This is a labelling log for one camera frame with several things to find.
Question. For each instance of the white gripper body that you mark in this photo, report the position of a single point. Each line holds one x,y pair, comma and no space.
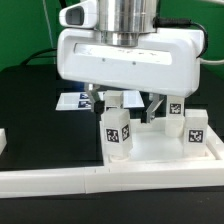
165,62

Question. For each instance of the white obstacle wall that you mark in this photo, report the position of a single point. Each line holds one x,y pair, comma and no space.
110,179
215,145
3,140

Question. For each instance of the white obstacle front wall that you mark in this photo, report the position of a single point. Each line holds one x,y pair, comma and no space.
110,179

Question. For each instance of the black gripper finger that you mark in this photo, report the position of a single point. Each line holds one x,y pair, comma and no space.
152,101
97,105

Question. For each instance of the white obstacle right wall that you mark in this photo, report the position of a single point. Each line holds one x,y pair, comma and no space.
215,145

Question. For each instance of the white square tabletop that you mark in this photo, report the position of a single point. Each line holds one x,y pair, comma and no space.
151,144

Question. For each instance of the white obstacle left wall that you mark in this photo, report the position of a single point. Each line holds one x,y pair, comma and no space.
3,140

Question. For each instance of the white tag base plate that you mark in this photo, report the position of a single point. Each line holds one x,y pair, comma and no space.
72,101

